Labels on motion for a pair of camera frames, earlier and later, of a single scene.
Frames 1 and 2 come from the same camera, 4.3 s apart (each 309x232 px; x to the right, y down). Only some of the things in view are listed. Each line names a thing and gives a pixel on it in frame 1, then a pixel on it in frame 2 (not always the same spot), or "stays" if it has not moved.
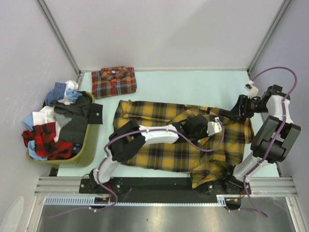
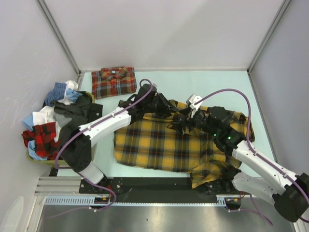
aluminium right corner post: (285, 5) stays
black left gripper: (204, 133) → (167, 108)
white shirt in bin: (47, 115) stays
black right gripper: (239, 111) → (181, 124)
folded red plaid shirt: (111, 81) stays
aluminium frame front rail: (71, 186) stays
